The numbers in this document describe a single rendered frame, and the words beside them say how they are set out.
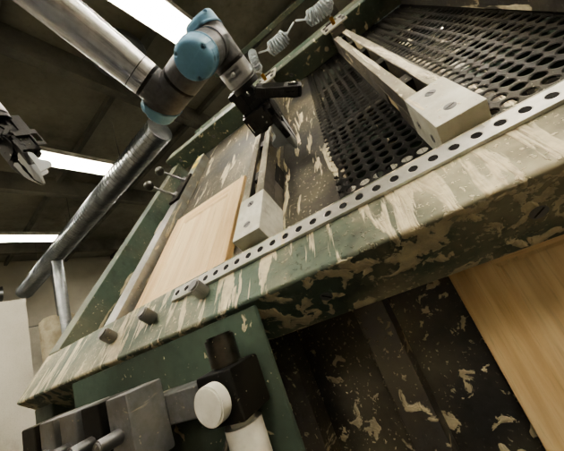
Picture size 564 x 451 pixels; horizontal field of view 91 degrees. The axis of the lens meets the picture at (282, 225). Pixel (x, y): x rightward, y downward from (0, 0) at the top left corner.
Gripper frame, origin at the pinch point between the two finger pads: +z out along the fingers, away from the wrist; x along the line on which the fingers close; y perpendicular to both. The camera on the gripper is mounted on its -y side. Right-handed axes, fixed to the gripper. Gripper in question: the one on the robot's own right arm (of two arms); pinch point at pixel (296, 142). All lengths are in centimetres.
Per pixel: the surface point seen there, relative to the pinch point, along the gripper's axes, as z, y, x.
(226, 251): 0.5, 19.7, 30.7
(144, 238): 2, 77, -11
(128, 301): -1, 53, 31
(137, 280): -1, 53, 24
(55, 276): 50, 563, -259
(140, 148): -15, 216, -252
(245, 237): -4.5, 9.1, 37.6
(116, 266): -1, 77, 7
